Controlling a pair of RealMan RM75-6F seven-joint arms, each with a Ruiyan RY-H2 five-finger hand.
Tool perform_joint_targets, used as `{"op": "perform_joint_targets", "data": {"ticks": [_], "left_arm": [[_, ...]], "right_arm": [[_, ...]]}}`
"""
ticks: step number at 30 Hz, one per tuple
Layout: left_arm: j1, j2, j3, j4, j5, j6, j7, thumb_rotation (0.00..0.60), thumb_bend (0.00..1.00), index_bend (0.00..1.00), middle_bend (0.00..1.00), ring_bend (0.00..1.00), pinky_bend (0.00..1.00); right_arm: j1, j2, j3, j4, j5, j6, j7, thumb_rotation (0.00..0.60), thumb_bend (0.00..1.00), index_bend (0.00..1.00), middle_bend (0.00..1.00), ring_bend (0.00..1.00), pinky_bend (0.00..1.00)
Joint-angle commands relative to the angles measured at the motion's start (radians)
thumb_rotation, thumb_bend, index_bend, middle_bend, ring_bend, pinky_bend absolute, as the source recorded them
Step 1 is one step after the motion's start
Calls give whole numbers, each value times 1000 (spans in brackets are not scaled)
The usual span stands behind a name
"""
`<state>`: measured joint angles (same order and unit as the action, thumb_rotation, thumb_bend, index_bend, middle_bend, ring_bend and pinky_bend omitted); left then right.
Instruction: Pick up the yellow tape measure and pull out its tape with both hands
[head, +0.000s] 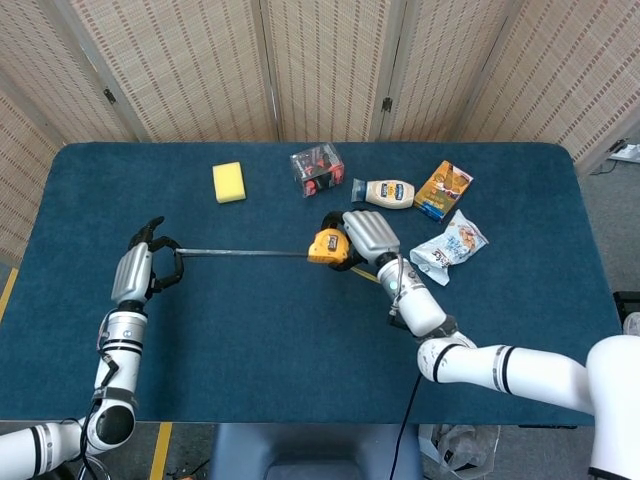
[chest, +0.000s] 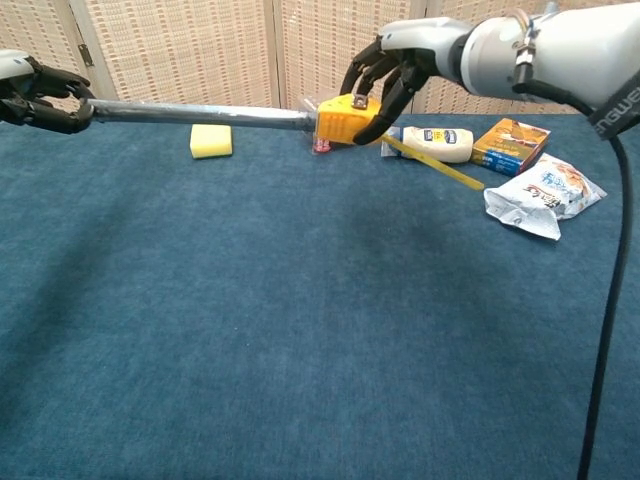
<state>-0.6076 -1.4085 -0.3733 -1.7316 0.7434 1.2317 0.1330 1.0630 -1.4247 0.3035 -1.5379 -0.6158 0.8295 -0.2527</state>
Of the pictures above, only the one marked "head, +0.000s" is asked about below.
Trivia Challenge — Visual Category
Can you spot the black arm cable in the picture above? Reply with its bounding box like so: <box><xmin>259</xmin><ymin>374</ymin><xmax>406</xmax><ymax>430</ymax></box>
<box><xmin>388</xmin><ymin>372</ymin><xmax>422</xmax><ymax>480</ymax></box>
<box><xmin>59</xmin><ymin>352</ymin><xmax>121</xmax><ymax>480</ymax></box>

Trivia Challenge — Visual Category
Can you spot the orange and blue carton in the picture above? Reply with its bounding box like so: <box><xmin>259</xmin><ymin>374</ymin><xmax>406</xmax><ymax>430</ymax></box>
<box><xmin>413</xmin><ymin>159</ymin><xmax>475</xmax><ymax>224</ymax></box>

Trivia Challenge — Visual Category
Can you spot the yellow tape measure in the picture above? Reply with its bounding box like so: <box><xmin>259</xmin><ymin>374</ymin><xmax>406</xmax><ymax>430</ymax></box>
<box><xmin>173</xmin><ymin>227</ymin><xmax>382</xmax><ymax>285</ymax></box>

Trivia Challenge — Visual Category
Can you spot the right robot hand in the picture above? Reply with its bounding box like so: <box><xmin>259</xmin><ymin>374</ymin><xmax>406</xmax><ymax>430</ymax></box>
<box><xmin>319</xmin><ymin>208</ymin><xmax>402</xmax><ymax>273</ymax></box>

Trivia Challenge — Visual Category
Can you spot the woven folding screen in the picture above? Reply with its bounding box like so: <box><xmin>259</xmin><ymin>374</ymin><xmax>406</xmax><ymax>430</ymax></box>
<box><xmin>0</xmin><ymin>0</ymin><xmax>640</xmax><ymax>266</ymax></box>

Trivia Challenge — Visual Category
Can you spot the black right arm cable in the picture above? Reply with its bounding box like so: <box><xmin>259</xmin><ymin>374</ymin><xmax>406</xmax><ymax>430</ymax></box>
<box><xmin>388</xmin><ymin>372</ymin><xmax>422</xmax><ymax>480</ymax></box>

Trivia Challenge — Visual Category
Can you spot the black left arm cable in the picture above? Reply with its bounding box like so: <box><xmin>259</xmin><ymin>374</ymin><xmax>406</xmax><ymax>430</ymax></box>
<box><xmin>59</xmin><ymin>352</ymin><xmax>121</xmax><ymax>480</ymax></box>

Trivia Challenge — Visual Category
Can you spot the yellow sponge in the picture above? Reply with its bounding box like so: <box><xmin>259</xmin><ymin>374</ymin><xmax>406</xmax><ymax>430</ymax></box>
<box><xmin>212</xmin><ymin>160</ymin><xmax>248</xmax><ymax>204</ymax></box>

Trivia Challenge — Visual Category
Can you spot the clear box with black-red items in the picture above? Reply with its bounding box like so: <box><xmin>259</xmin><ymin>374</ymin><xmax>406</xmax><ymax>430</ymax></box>
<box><xmin>289</xmin><ymin>142</ymin><xmax>347</xmax><ymax>200</ymax></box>

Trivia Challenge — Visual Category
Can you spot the white mayonnaise bottle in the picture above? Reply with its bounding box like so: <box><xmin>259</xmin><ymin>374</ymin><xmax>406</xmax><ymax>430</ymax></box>
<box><xmin>350</xmin><ymin>178</ymin><xmax>416</xmax><ymax>210</ymax></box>

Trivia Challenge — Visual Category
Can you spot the clear plastic bag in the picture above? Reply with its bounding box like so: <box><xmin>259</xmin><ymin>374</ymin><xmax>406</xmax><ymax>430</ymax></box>
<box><xmin>418</xmin><ymin>423</ymin><xmax>501</xmax><ymax>476</ymax></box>

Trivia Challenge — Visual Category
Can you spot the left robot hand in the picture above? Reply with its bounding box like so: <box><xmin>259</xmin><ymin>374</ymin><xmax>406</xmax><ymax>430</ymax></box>
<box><xmin>110</xmin><ymin>215</ymin><xmax>185</xmax><ymax>306</ymax></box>

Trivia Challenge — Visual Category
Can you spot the white power strip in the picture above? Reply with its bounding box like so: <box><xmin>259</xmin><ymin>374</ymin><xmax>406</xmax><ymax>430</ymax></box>
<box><xmin>607</xmin><ymin>143</ymin><xmax>640</xmax><ymax>165</ymax></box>

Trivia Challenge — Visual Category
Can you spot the white snack bag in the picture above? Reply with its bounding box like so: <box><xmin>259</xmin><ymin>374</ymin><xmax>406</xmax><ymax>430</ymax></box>
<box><xmin>409</xmin><ymin>208</ymin><xmax>490</xmax><ymax>287</ymax></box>

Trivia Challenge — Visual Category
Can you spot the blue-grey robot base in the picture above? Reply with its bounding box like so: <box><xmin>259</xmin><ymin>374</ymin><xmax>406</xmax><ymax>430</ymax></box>
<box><xmin>209</xmin><ymin>423</ymin><xmax>424</xmax><ymax>480</ymax></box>

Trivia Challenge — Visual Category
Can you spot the black box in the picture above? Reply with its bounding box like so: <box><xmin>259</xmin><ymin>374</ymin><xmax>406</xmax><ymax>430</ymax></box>
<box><xmin>613</xmin><ymin>290</ymin><xmax>640</xmax><ymax>331</ymax></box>

